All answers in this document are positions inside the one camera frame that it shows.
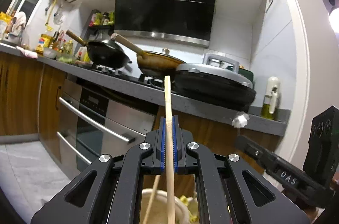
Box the wooden chopstick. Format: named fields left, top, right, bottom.
left=143, top=175, right=161, bottom=224
left=164, top=76, right=176, bottom=224

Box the wooden chopstick in holder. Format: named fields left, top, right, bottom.
left=143, top=175, right=161, bottom=224

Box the yellow plastic utensil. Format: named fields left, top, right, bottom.
left=180, top=195, right=199, bottom=223

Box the cream ceramic utensil holder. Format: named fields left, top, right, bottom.
left=140, top=188, right=190, bottom=223

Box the stainless built-in oven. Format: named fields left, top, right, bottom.
left=56, top=77, right=158, bottom=178

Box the black electric griddle pan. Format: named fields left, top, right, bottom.
left=174, top=53, right=256, bottom=112

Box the black range hood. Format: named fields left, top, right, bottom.
left=115, top=0, right=215, bottom=47

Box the yellow cooking oil bottle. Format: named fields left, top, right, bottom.
left=35, top=31, right=53, bottom=55

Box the black wok wooden handle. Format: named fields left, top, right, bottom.
left=65, top=30, right=132, bottom=72

